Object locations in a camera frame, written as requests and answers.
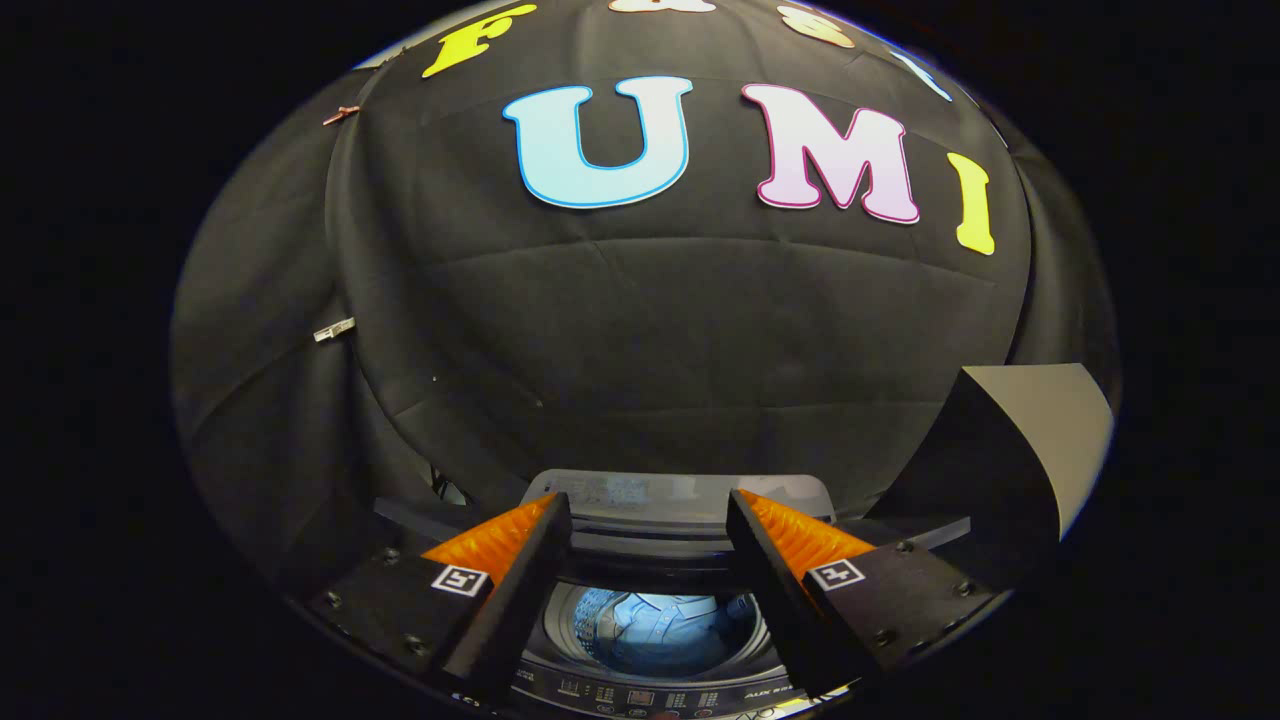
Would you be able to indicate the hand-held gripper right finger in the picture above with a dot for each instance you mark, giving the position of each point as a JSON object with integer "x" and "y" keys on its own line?
{"x": 775, "y": 590}

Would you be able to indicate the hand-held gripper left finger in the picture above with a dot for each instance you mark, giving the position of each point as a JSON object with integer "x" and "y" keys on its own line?
{"x": 515, "y": 600}

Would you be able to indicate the light blue polo shirt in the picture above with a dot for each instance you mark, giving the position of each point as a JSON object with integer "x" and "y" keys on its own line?
{"x": 665, "y": 625}

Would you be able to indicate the grey washing machine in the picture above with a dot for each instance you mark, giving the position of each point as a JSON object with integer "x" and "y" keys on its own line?
{"x": 650, "y": 700}

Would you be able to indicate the black backdrop cloth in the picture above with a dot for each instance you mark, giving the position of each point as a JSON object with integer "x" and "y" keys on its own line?
{"x": 650, "y": 330}

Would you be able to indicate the beige cabinet with black top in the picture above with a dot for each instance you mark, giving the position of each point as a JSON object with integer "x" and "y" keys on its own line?
{"x": 1060, "y": 440}

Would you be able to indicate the silver metal clip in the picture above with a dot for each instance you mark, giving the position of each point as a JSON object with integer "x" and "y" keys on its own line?
{"x": 333, "y": 329}

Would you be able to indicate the copper metal clip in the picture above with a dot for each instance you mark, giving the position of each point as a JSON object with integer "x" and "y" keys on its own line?
{"x": 340, "y": 115}

